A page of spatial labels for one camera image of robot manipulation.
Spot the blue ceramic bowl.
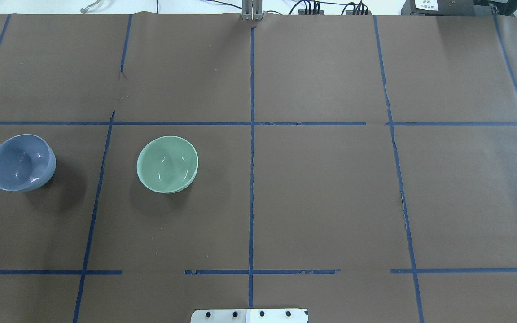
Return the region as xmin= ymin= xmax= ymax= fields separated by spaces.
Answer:
xmin=0 ymin=134 xmax=56 ymax=192

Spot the green ceramic bowl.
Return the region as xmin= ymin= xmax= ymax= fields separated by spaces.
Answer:
xmin=136 ymin=135 xmax=199 ymax=194

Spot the black power strip left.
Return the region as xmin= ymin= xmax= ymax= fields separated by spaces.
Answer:
xmin=289 ymin=0 xmax=324 ymax=16

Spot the black power strip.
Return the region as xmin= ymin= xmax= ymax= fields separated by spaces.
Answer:
xmin=289 ymin=0 xmax=324 ymax=16
xmin=341 ymin=1 xmax=372 ymax=16

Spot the black power strip right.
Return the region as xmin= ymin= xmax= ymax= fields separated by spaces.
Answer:
xmin=341 ymin=1 xmax=372 ymax=16

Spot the black box with label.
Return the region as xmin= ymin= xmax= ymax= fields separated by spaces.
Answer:
xmin=400 ymin=0 xmax=475 ymax=16

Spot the grey metal camera post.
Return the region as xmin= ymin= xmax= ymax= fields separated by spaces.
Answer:
xmin=241 ymin=0 xmax=264 ymax=21

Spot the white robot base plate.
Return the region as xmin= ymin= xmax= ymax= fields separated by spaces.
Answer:
xmin=190 ymin=308 xmax=309 ymax=323

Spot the grey cable at table edge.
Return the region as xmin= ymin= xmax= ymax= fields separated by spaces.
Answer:
xmin=80 ymin=0 xmax=106 ymax=13

